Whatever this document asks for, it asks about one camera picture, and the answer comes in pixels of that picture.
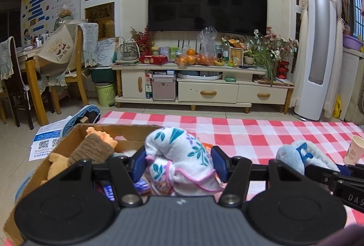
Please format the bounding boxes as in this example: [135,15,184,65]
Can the dark green storage box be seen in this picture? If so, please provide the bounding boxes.
[90,68,116,84]

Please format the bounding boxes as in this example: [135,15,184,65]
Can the yellow plastic bottle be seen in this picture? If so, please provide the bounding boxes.
[332,95,343,118]

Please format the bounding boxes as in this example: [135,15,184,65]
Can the green potted plant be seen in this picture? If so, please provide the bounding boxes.
[244,44,278,82]

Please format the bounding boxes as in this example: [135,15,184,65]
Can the hanging paper sheets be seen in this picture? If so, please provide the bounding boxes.
[96,38,118,67]

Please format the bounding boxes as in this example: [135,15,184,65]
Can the white floral towel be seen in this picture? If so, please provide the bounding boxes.
[144,126,224,197]

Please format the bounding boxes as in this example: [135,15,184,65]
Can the wrapped gift basket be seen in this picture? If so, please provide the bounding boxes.
[54,5,75,29]

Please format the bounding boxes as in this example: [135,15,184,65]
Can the pink storage case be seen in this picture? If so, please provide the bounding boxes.
[152,75,177,101]

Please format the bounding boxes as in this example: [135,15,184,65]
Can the beige tote bag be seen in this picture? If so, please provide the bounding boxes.
[36,22,79,77]

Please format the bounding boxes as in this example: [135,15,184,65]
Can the artificial flower bouquet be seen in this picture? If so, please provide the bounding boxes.
[253,26,300,60]

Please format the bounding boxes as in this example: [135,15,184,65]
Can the red vase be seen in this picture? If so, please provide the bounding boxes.
[277,61,290,79]

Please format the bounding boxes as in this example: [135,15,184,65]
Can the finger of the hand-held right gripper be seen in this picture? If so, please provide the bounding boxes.
[305,164,342,185]
[338,165,364,182]

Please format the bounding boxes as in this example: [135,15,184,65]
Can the purple basin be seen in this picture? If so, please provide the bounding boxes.
[342,33,364,52]

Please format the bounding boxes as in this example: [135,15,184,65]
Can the dark wooden chair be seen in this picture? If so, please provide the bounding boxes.
[0,35,32,130]

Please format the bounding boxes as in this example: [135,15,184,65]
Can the blue snack packet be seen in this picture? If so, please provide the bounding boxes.
[133,179,152,196]
[95,182,116,202]

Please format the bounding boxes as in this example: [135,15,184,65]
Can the white oval tray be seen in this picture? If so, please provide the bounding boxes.
[177,70,224,82]

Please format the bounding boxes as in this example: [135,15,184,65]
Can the pile of oranges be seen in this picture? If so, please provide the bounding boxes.
[174,48,214,67]

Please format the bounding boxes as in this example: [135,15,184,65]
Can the clear plastic bag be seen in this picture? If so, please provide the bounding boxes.
[197,26,218,60]

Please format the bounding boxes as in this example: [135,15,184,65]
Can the light green trash bin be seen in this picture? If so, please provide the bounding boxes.
[95,82,117,108]

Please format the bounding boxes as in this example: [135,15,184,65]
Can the red flat box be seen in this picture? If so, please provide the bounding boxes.
[138,55,169,65]

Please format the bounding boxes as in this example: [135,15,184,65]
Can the orange crocheted toy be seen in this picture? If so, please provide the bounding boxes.
[85,126,119,149]

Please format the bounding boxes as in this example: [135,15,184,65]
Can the cardboard box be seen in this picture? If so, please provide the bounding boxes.
[3,123,154,246]

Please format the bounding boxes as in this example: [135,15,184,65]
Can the cream television cabinet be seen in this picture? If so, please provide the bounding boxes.
[111,63,295,115]

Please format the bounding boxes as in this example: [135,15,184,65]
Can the blue bag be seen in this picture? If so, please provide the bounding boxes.
[62,105,102,136]

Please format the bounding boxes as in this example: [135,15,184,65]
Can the glass kettle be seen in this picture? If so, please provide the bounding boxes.
[115,38,140,63]

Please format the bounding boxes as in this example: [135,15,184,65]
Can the red berry branches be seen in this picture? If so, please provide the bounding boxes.
[130,23,156,58]

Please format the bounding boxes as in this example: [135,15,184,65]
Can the blue plush toy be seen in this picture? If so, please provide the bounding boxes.
[275,140,324,176]

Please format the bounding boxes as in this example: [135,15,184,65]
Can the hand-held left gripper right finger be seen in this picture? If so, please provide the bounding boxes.
[211,146,302,207]

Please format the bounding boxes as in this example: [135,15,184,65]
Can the pink checkered tablecloth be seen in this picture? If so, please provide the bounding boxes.
[98,110,364,233]

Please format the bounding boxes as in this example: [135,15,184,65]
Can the wooden dining table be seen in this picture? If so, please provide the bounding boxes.
[16,49,49,126]

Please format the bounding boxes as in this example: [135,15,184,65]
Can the printed paper sheets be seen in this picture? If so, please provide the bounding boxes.
[29,115,75,162]

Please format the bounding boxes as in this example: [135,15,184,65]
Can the beige paper cup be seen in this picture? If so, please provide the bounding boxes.
[344,135,364,166]

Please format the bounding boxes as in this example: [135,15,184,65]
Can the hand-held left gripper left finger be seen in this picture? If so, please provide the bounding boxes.
[51,146,148,207]

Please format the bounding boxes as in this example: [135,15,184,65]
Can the gold picture frame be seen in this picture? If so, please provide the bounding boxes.
[229,47,245,67]

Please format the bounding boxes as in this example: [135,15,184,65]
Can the wooden chair with lace cover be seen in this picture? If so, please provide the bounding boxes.
[64,22,101,106]

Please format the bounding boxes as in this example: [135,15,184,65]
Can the brown knitted toy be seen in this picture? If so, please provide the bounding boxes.
[66,133,115,166]

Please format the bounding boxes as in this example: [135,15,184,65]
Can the black television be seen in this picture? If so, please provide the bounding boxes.
[147,0,268,36]

